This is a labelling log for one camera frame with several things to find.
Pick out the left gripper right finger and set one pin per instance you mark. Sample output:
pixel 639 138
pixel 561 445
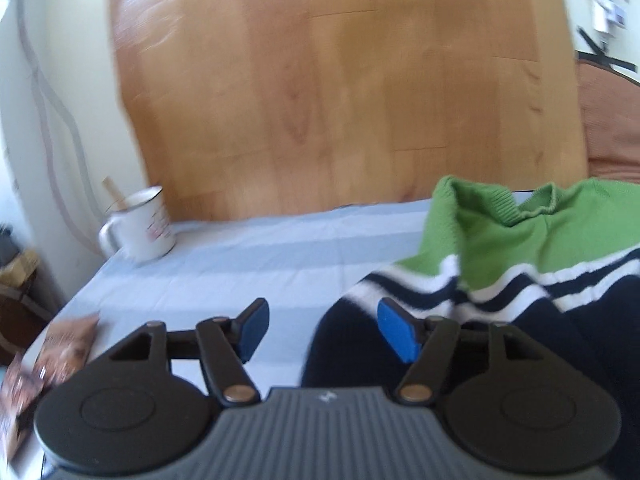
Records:
pixel 426 344

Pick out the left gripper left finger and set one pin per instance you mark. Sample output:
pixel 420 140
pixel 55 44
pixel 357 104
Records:
pixel 226 345

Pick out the green navy white striped sweater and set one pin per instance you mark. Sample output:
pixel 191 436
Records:
pixel 562 265

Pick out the light blue striped bedsheet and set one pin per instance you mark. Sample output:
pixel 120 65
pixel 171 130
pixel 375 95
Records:
pixel 302 265

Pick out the white enamel mug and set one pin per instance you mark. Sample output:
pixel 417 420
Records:
pixel 140 230

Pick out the brown patterned packet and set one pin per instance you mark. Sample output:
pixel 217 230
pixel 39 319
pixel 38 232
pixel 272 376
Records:
pixel 65 350

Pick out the wooden stick in mug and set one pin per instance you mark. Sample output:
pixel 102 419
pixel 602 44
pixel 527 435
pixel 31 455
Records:
pixel 119 199

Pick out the wooden headboard panel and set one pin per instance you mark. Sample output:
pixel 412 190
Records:
pixel 244 108

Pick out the brown perforated cushion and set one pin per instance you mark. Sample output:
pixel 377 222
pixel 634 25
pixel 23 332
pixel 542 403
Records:
pixel 609 104

